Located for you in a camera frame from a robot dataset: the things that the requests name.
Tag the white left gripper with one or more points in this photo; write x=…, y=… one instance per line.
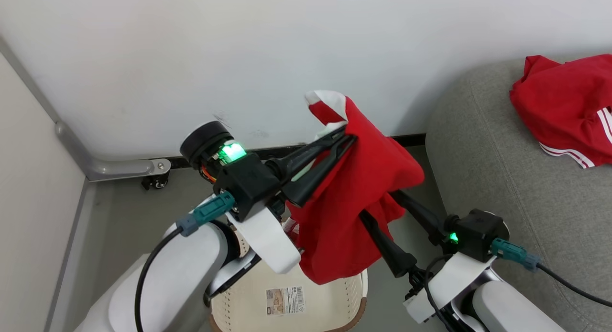
x=267, y=241

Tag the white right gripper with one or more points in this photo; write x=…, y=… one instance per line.
x=459, y=274

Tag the red garment wide white band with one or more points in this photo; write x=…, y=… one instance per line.
x=334, y=226

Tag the red garment thin white stripes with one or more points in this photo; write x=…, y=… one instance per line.
x=564, y=102

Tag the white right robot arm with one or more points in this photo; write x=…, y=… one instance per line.
x=507, y=308

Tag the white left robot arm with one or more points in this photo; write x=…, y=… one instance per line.
x=181, y=270

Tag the cream perforated laundry basket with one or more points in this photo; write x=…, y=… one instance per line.
x=325, y=308

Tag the black baseboard strip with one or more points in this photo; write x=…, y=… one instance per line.
x=411, y=139

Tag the grey fabric sofa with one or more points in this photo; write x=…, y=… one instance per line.
x=502, y=179

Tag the paper label sticker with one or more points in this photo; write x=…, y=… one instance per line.
x=285, y=301

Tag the small black caster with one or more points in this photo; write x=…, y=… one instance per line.
x=155, y=181

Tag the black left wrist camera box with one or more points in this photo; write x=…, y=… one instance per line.
x=246, y=186

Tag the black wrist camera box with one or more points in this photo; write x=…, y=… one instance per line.
x=246, y=186
x=480, y=234

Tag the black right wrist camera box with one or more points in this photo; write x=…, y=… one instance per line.
x=480, y=234

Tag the teal left camera connector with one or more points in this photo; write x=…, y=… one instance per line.
x=210, y=212

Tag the teal camera connector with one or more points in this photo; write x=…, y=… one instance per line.
x=511, y=251
x=210, y=212

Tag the teal right camera connector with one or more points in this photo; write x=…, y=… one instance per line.
x=511, y=251

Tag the grey metal rail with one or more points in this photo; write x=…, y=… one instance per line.
x=119, y=168

